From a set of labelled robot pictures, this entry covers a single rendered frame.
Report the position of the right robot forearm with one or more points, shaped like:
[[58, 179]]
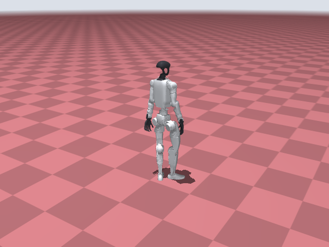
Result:
[[177, 111]]

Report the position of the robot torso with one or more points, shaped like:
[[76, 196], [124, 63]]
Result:
[[162, 100]]

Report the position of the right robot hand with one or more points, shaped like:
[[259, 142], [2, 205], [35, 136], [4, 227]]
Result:
[[181, 126]]

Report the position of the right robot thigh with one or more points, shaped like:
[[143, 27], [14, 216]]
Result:
[[172, 126]]

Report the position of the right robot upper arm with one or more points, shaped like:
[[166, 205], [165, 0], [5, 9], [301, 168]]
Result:
[[172, 86]]

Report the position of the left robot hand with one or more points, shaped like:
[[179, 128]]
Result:
[[148, 123]]

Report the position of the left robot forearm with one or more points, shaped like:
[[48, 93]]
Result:
[[150, 109]]

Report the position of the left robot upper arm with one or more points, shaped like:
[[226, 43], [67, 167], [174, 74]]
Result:
[[151, 99]]

